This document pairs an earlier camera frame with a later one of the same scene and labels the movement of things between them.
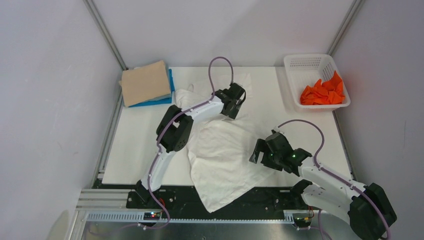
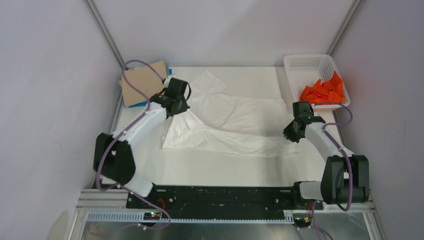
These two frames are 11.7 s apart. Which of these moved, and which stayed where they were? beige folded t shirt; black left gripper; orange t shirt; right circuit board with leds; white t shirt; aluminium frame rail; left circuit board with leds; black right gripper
Moved: white t shirt; black right gripper; black left gripper
Stayed: orange t shirt; right circuit board with leds; left circuit board with leds; beige folded t shirt; aluminium frame rail
